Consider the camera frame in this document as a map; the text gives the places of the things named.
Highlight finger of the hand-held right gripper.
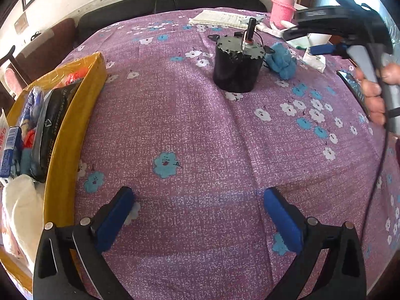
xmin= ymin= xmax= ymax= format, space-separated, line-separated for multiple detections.
xmin=308 ymin=44 xmax=351 ymax=56
xmin=283 ymin=5 xmax=354 ymax=43

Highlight black phone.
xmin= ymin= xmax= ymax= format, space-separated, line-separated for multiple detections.
xmin=337 ymin=70 xmax=370 ymax=113

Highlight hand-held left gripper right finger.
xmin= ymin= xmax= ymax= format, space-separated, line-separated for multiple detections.
xmin=262 ymin=187 xmax=368 ymax=300

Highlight black sofa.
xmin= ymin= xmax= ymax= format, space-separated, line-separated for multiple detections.
xmin=76 ymin=0 xmax=268 ymax=46

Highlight white printed packet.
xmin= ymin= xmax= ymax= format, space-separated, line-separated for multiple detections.
xmin=303 ymin=46 xmax=327 ymax=73

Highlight person's right hand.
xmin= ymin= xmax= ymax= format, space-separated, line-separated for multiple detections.
xmin=354 ymin=63 xmax=400 ymax=126

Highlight pink bottle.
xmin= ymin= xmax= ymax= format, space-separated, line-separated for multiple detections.
xmin=270 ymin=0 xmax=296 ymax=29

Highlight black motor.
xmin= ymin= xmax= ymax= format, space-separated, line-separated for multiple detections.
xmin=208 ymin=18 xmax=272 ymax=94

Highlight yellow cardboard box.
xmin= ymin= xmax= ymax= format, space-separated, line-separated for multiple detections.
xmin=0 ymin=51 xmax=107 ymax=294

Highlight black packet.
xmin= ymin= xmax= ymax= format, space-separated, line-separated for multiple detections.
xmin=29 ymin=79 xmax=83 ymax=183

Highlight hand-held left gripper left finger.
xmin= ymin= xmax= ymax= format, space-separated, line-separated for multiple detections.
xmin=33 ymin=186 xmax=136 ymax=300

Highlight blue cloth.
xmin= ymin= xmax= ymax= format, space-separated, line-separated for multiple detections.
xmin=265 ymin=43 xmax=297 ymax=79

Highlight blue packet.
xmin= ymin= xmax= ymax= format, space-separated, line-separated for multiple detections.
xmin=0 ymin=126 xmax=23 ymax=177

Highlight red soft item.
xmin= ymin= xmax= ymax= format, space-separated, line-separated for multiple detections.
xmin=61 ymin=64 xmax=86 ymax=83

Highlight black cable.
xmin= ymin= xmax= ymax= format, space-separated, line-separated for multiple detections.
xmin=358 ymin=122 xmax=391 ymax=247

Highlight white printed paper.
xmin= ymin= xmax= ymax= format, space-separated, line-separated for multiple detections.
xmin=188 ymin=9 xmax=269 ymax=31

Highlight purple floral tablecloth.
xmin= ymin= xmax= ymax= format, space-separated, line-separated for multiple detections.
xmin=47 ymin=6 xmax=400 ymax=300

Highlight brown upholstered chair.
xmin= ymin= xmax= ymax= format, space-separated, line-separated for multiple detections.
xmin=14 ymin=18 xmax=77 ymax=79

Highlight small wall plaque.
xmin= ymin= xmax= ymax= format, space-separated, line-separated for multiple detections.
xmin=14 ymin=12 xmax=27 ymax=35

